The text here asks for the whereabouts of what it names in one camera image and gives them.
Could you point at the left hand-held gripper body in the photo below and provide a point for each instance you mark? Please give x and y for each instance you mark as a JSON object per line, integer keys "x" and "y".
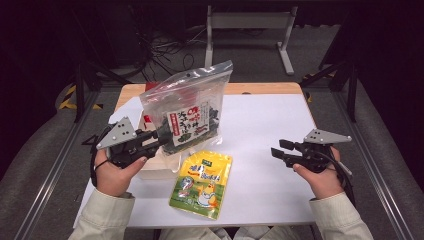
{"x": 118, "y": 136}

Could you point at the person's right hand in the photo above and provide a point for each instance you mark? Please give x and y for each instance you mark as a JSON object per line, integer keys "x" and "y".
{"x": 325, "y": 185}

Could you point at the person's left hand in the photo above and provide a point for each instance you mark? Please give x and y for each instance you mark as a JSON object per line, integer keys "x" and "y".
{"x": 113, "y": 180}

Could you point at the yellow black floor tape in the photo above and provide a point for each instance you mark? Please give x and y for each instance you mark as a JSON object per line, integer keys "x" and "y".
{"x": 309, "y": 96}
{"x": 68, "y": 100}

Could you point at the clear bag of dried seaweed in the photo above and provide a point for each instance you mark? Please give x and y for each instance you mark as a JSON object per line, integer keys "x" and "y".
{"x": 186, "y": 96}

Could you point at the aluminium floor rail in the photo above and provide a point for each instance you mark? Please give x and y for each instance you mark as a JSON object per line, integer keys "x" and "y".
{"x": 373, "y": 173}
{"x": 50, "y": 180}

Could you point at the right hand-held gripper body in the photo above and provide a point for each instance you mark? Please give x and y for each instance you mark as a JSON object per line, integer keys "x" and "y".
{"x": 316, "y": 156}

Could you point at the black metal stand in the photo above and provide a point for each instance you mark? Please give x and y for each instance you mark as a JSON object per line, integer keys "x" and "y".
{"x": 351, "y": 90}
{"x": 80, "y": 90}

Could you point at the yellow seasoning packet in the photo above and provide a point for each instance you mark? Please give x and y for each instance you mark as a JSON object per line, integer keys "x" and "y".
{"x": 203, "y": 180}

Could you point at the grey metal stand frame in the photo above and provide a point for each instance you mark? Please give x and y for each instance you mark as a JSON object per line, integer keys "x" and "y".
{"x": 250, "y": 20}

